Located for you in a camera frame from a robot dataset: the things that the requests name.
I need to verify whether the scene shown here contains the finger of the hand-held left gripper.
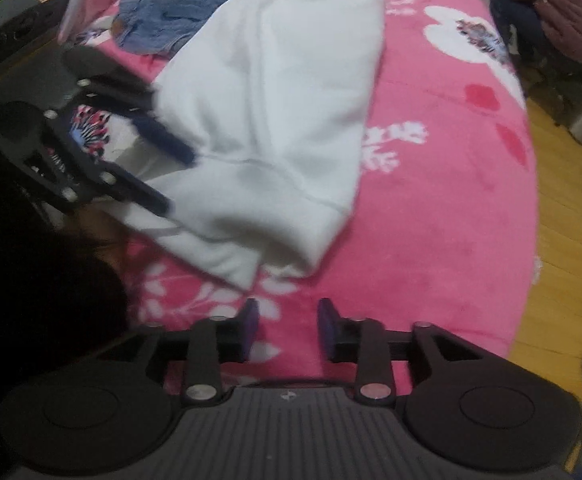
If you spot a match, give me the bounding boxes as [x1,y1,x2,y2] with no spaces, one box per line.
[63,47,198,167]
[23,107,173,217]

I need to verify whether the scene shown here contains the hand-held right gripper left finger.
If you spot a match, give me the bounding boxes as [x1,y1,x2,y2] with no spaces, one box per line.
[97,298,262,407]

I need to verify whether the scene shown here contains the white sweatshirt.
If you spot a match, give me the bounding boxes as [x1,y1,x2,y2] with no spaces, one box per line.
[118,0,388,292]

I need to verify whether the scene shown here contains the dark stool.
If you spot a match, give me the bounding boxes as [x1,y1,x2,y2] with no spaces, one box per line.
[514,52,582,126]

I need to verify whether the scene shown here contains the blue jeans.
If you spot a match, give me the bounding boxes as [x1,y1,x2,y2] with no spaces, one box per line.
[111,0,252,56]

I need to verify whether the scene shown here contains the pink floral blanket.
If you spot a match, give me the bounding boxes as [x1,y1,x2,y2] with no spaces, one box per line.
[46,0,544,396]

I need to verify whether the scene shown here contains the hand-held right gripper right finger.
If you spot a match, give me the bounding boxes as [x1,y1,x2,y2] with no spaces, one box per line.
[317,298,483,407]

